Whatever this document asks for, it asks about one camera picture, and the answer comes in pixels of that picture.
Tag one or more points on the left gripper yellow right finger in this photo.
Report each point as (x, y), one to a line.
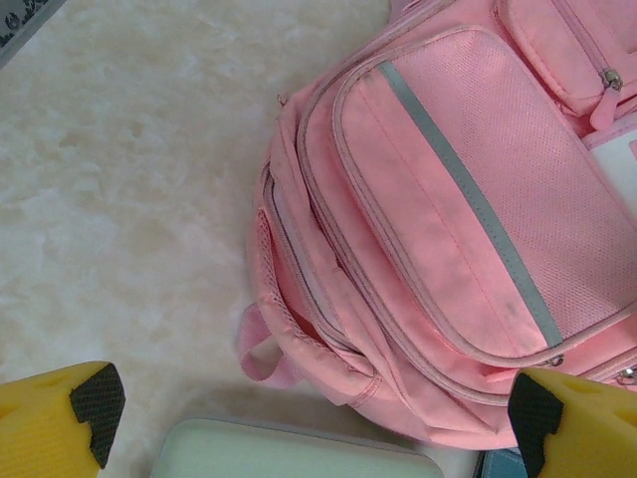
(587, 433)

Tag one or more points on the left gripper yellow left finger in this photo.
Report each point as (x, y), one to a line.
(45, 428)

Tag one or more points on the mint green pencil case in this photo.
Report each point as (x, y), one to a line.
(298, 453)

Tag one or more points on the pink school backpack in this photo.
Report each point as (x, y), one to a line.
(423, 199)

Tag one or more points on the aluminium frame rail narrow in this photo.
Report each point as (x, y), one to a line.
(22, 40)

